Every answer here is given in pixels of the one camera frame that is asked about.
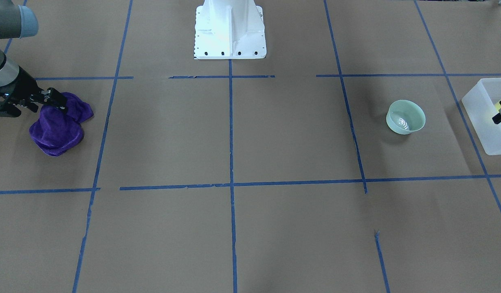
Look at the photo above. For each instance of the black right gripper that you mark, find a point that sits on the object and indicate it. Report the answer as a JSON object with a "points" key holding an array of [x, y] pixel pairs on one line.
{"points": [[25, 87]]}

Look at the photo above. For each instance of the purple cloth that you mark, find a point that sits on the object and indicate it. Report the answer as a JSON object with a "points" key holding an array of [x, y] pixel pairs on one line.
{"points": [[56, 132]]}

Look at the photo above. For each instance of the light green bowl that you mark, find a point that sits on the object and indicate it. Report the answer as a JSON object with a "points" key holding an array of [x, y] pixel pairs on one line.
{"points": [[405, 117]]}

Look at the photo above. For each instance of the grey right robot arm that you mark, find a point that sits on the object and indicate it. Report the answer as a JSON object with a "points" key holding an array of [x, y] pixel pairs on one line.
{"points": [[16, 21]]}

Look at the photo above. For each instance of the translucent plastic storage box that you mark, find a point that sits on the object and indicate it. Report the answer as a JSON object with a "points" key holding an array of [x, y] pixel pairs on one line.
{"points": [[480, 104]]}

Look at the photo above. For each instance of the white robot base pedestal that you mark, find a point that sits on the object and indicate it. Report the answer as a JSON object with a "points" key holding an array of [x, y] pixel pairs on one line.
{"points": [[229, 29]]}

